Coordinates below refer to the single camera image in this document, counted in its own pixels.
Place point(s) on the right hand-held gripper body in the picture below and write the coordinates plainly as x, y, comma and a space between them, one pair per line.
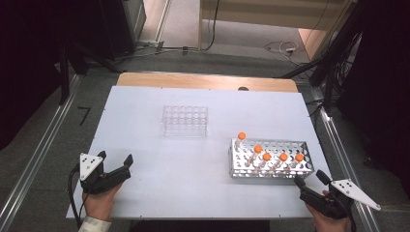
348, 190

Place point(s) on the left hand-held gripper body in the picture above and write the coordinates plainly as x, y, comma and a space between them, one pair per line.
88, 164

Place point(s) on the perforated metal tube rack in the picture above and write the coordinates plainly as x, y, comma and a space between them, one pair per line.
274, 167

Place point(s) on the clear plastic tube rack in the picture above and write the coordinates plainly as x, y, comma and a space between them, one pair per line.
185, 121

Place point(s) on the person's right hand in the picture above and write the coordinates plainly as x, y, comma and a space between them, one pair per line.
328, 225

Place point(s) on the person's left hand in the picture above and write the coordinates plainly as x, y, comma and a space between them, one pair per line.
96, 206

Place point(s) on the white table board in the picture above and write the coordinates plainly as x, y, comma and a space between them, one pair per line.
161, 167

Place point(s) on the black metal stand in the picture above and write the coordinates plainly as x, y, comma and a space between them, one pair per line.
64, 74

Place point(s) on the wooden table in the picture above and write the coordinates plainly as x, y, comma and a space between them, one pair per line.
193, 80

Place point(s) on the dark curtain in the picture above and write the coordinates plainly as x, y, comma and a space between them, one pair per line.
25, 64

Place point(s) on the black tripod stand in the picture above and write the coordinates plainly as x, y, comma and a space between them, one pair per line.
332, 54

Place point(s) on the dark cabinet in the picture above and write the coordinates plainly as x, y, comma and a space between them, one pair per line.
122, 25

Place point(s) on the beige wooden cabinet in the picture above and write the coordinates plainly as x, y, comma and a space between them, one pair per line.
257, 13

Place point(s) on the aluminium floor rail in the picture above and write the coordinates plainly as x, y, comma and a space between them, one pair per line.
42, 151
341, 158

